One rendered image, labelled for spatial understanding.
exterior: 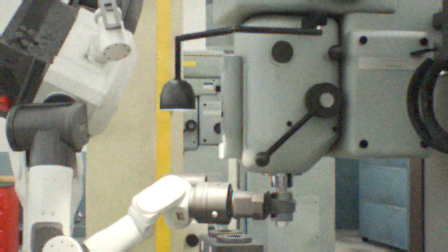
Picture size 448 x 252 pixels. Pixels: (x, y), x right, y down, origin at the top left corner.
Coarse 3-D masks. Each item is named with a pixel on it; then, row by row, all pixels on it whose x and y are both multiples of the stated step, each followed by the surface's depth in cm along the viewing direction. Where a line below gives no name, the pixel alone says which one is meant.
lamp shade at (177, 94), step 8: (176, 80) 143; (184, 80) 144; (168, 88) 142; (176, 88) 141; (184, 88) 142; (192, 88) 144; (160, 96) 143; (168, 96) 141; (176, 96) 141; (184, 96) 141; (192, 96) 143; (160, 104) 143; (168, 104) 141; (176, 104) 141; (184, 104) 141; (192, 104) 143
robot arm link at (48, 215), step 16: (32, 176) 149; (48, 176) 148; (64, 176) 150; (32, 192) 148; (48, 192) 147; (64, 192) 149; (32, 208) 147; (48, 208) 147; (64, 208) 148; (32, 224) 145; (48, 224) 145; (64, 224) 148; (32, 240) 144; (48, 240) 144; (64, 240) 143
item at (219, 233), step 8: (208, 232) 189; (216, 232) 188; (224, 232) 188; (232, 232) 188; (240, 232) 188; (200, 240) 192; (208, 240) 183; (216, 240) 181; (224, 240) 177; (232, 240) 176; (240, 240) 176; (248, 240) 178; (200, 248) 192; (208, 248) 182; (216, 248) 174; (224, 248) 174; (232, 248) 174; (240, 248) 175; (248, 248) 175; (256, 248) 176
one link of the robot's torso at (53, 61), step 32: (32, 0) 168; (32, 32) 162; (64, 32) 166; (96, 32) 171; (128, 32) 175; (0, 64) 163; (32, 64) 155; (64, 64) 161; (96, 64) 165; (128, 64) 173; (0, 96) 171; (32, 96) 163; (64, 96) 160; (96, 96) 161; (96, 128) 169
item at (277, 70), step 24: (264, 24) 142; (288, 24) 143; (336, 24) 146; (240, 48) 150; (264, 48) 142; (288, 48) 142; (312, 48) 144; (264, 72) 142; (288, 72) 142; (312, 72) 144; (336, 72) 145; (264, 96) 142; (288, 96) 142; (264, 120) 142; (288, 120) 142; (312, 120) 143; (336, 120) 145; (264, 144) 142; (288, 144) 143; (312, 144) 144; (264, 168) 145; (288, 168) 146
